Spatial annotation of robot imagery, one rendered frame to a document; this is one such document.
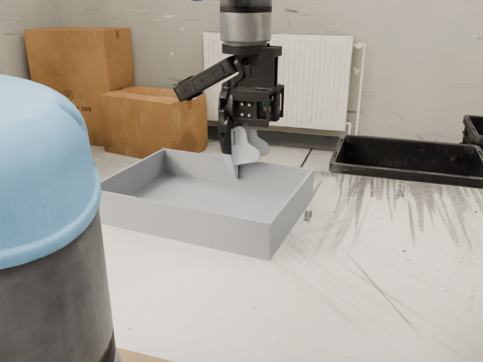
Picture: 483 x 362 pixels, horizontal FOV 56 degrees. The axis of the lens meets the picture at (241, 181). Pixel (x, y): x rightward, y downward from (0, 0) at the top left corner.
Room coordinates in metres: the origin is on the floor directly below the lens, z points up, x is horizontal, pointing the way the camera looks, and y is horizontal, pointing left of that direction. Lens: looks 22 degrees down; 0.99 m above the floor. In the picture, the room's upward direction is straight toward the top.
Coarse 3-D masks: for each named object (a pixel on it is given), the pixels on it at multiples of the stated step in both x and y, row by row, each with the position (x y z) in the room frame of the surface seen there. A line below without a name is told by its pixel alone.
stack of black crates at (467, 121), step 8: (464, 120) 1.61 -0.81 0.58; (472, 120) 1.64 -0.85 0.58; (480, 120) 1.63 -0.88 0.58; (464, 128) 1.61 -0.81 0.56; (472, 128) 1.47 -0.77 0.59; (480, 128) 1.63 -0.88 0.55; (464, 136) 1.58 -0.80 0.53; (472, 136) 1.42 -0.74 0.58; (480, 136) 1.38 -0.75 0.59; (480, 144) 1.38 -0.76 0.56
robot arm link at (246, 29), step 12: (228, 12) 0.73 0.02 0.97; (240, 12) 0.74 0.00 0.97; (252, 12) 0.73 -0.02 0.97; (264, 12) 0.72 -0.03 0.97; (228, 24) 0.67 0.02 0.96; (240, 24) 0.66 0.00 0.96; (252, 24) 0.66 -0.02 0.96; (264, 24) 0.67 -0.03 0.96; (228, 36) 0.67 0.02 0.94; (240, 36) 0.66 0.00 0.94; (252, 36) 0.66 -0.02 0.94; (264, 36) 0.67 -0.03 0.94
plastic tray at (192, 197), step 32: (160, 160) 0.74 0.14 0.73; (192, 160) 0.74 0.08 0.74; (224, 160) 0.71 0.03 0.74; (128, 192) 0.66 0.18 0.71; (160, 192) 0.67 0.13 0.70; (192, 192) 0.67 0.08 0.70; (224, 192) 0.67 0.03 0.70; (256, 192) 0.67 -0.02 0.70; (288, 192) 0.67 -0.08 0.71; (128, 224) 0.55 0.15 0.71; (160, 224) 0.53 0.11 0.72; (192, 224) 0.51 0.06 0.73; (224, 224) 0.50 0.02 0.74; (256, 224) 0.48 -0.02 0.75; (288, 224) 0.54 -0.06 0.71; (256, 256) 0.48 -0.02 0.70
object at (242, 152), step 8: (240, 128) 0.68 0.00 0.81; (232, 136) 0.68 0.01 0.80; (240, 136) 0.68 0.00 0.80; (232, 144) 0.68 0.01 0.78; (240, 144) 0.68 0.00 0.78; (248, 144) 0.67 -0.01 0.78; (232, 152) 0.68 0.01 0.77; (240, 152) 0.68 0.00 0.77; (248, 152) 0.67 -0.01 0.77; (256, 152) 0.67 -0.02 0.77; (232, 160) 0.68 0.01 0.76; (240, 160) 0.68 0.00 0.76; (248, 160) 0.67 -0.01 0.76; (256, 160) 0.67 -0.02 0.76; (232, 168) 0.68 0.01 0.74
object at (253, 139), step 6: (234, 126) 0.72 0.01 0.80; (246, 126) 0.72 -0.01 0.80; (252, 126) 0.71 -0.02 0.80; (252, 132) 0.71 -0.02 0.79; (252, 138) 0.71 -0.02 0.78; (258, 138) 0.71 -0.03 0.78; (252, 144) 0.71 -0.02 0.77; (258, 144) 0.71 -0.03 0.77; (264, 144) 0.71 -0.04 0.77; (264, 150) 0.71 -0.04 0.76
